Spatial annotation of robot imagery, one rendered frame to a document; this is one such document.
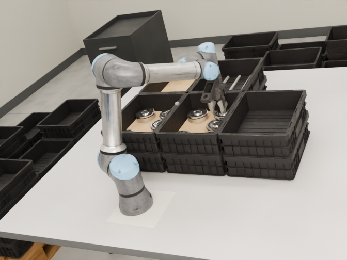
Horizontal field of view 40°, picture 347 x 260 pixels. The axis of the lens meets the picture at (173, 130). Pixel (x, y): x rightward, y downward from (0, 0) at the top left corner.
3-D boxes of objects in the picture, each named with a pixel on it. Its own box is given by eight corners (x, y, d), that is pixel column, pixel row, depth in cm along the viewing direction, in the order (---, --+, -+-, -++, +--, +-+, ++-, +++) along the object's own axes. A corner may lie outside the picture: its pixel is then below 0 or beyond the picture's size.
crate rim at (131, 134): (155, 137, 215) (153, 133, 214) (100, 136, 228) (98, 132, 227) (188, 96, 245) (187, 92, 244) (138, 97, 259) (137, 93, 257)
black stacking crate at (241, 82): (247, 112, 236) (243, 91, 231) (192, 112, 249) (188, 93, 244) (267, 77, 266) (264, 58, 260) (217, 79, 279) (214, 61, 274)
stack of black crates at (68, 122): (90, 179, 344) (69, 126, 323) (57, 177, 358) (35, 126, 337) (116, 148, 375) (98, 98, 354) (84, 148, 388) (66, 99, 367)
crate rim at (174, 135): (217, 139, 201) (216, 134, 200) (155, 137, 215) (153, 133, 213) (244, 95, 231) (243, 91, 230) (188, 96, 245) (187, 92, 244)
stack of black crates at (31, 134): (47, 176, 362) (30, 139, 346) (17, 175, 376) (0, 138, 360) (75, 147, 393) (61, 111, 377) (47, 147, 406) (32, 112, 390)
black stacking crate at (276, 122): (290, 161, 192) (287, 136, 187) (221, 158, 205) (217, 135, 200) (309, 112, 222) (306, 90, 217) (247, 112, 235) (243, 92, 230)
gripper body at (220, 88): (228, 93, 231) (224, 70, 226) (220, 101, 225) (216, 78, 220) (214, 93, 235) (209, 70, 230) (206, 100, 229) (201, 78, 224)
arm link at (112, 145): (108, 184, 205) (102, 59, 186) (95, 171, 217) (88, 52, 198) (133, 178, 211) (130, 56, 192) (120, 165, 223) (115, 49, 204)
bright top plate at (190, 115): (203, 118, 231) (202, 117, 230) (184, 118, 236) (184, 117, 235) (210, 108, 238) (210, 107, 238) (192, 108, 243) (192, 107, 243)
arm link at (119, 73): (114, 64, 177) (222, 58, 201) (103, 59, 186) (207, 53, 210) (114, 94, 181) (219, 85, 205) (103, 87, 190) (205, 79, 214)
